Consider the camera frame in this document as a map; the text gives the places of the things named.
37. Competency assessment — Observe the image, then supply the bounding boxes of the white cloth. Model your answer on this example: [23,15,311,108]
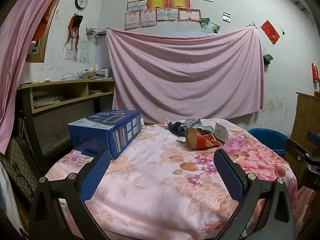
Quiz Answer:
[0,165,25,240]

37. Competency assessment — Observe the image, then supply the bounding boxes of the red paper square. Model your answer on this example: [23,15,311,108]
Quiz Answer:
[260,20,280,45]

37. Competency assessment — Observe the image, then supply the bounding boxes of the pink curtain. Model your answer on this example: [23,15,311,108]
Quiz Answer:
[0,0,70,155]

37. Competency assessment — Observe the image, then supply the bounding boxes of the group of wall certificates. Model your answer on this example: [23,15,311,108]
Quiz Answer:
[124,0,214,30]

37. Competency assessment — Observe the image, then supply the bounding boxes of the crushed red paper cup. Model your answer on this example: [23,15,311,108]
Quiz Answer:
[185,127,222,151]

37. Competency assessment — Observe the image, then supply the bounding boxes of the pink wall sheet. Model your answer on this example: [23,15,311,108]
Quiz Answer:
[106,25,265,127]

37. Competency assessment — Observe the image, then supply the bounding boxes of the stack of books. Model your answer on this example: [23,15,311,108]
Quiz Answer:
[77,65,109,80]

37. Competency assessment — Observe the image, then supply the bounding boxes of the white paper slip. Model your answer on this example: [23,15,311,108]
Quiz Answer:
[214,122,228,145]

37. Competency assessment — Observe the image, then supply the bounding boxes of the tall wall calendar sheet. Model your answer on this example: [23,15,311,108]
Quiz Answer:
[79,41,90,63]

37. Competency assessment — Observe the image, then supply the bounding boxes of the blue plastic bucket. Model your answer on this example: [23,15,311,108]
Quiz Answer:
[247,128,289,158]

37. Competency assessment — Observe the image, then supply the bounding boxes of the papers in wide shelf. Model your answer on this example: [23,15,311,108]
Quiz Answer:
[33,95,60,109]

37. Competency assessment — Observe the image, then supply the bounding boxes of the grey wrapper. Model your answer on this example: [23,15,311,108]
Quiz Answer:
[184,117,215,133]

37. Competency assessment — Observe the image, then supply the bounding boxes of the wooden window frame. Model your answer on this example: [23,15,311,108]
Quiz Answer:
[25,0,65,63]

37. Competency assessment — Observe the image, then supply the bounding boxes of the wooden cabinet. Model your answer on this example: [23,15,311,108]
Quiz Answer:
[291,92,320,178]

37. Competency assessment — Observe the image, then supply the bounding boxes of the red hanging scarf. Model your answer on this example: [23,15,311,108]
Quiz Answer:
[64,15,83,49]

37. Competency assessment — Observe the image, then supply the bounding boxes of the wire wall rack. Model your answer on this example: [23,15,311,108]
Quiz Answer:
[86,26,107,36]

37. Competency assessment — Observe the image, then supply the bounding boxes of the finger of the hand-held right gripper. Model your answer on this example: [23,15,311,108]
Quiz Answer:
[286,138,310,161]
[308,131,320,145]

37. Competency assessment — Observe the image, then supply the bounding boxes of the checked bag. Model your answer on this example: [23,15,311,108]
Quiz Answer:
[0,136,43,205]

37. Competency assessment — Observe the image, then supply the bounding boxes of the floral pink blanket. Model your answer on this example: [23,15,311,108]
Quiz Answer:
[45,119,299,240]

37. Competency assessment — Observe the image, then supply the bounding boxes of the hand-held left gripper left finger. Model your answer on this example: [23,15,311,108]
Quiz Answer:
[29,149,112,240]

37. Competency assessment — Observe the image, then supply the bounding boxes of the wooden desk with shelf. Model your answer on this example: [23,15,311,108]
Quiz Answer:
[15,79,116,173]

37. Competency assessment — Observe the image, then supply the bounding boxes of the small wall calendar sheet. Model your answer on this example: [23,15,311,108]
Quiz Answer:
[65,47,78,61]

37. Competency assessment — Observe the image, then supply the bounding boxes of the blue cardboard box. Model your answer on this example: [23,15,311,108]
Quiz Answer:
[67,109,142,160]

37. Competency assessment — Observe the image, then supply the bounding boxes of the red hanging packet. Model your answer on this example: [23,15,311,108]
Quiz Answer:
[311,60,320,82]

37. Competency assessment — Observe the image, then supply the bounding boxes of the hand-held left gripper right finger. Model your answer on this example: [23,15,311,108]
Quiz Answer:
[212,148,294,240]

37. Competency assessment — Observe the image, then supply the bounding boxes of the dark wrapper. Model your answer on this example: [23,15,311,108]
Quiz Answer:
[168,121,188,134]

